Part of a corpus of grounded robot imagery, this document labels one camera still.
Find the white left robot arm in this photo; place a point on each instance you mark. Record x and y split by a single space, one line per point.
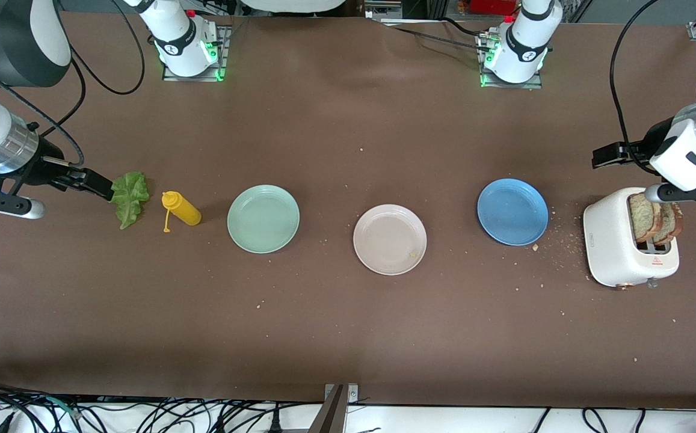
525 42

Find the green lettuce leaf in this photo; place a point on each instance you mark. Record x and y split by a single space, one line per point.
128 195

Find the blue plate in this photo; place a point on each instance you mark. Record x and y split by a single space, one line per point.
512 211

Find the white left camera mount block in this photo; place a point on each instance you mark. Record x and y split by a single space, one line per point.
693 153

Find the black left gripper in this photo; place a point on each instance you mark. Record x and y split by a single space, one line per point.
655 137

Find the grey metal table bracket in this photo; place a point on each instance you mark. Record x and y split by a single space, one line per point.
332 415

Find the grey background equipment box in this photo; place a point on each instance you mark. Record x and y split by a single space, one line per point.
384 9

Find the red background box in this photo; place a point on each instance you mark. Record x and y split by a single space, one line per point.
492 6

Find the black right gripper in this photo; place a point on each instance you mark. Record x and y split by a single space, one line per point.
46 166

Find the mint green plate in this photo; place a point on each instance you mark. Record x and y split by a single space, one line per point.
263 219

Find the brown bread slice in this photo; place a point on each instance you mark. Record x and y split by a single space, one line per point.
642 219
672 222

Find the white toaster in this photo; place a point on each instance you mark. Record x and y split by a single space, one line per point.
609 240

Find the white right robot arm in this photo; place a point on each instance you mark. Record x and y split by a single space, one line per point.
17 42

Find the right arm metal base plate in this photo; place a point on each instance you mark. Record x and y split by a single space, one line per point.
222 60

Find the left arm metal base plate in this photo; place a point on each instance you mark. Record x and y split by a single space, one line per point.
533 86

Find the yellow mustard squeeze bottle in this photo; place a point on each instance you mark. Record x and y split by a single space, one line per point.
184 210

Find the beige plate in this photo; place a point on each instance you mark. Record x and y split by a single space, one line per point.
390 239

